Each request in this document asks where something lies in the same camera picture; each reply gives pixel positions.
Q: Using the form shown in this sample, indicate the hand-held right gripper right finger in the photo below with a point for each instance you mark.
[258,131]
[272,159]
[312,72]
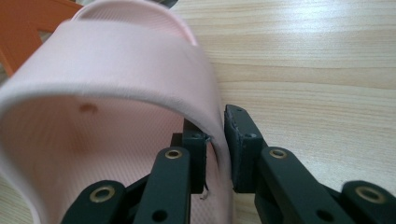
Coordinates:
[244,146]

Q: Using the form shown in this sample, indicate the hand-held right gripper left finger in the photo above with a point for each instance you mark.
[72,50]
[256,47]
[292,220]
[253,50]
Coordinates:
[197,161]

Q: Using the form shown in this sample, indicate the grey and orange storage box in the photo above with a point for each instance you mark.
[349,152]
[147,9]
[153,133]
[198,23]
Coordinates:
[18,28]

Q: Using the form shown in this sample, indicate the pink slipper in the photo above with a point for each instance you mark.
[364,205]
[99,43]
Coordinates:
[124,62]

